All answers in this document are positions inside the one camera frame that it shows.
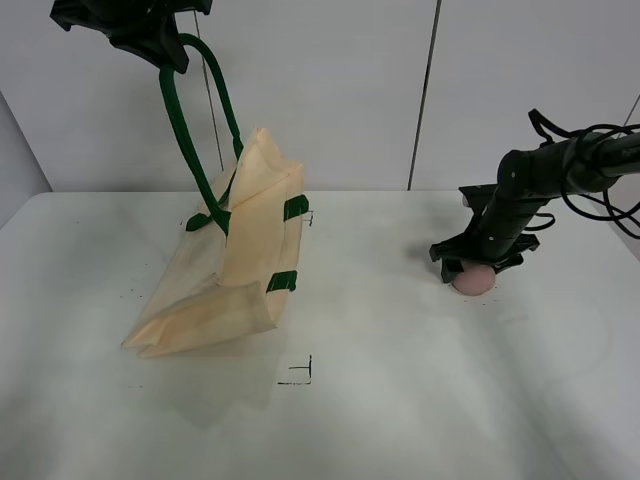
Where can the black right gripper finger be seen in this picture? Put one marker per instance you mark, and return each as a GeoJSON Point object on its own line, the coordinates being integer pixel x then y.
{"type": "Point", "coordinates": [451, 269]}
{"type": "Point", "coordinates": [498, 268]}

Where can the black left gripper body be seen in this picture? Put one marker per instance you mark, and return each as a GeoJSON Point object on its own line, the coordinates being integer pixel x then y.
{"type": "Point", "coordinates": [124, 18]}

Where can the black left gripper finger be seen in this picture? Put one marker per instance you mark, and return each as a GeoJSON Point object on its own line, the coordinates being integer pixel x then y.
{"type": "Point", "coordinates": [156, 40]}

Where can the pink peach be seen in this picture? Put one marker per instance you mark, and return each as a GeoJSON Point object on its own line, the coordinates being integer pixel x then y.
{"type": "Point", "coordinates": [475, 281]}

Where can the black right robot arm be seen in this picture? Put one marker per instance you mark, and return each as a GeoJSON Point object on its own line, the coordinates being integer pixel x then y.
{"type": "Point", "coordinates": [585, 163]}

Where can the cream linen bag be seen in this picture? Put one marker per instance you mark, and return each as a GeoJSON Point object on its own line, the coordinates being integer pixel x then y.
{"type": "Point", "coordinates": [236, 264]}

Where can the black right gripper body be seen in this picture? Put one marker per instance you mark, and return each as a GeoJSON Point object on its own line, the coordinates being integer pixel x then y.
{"type": "Point", "coordinates": [496, 231]}

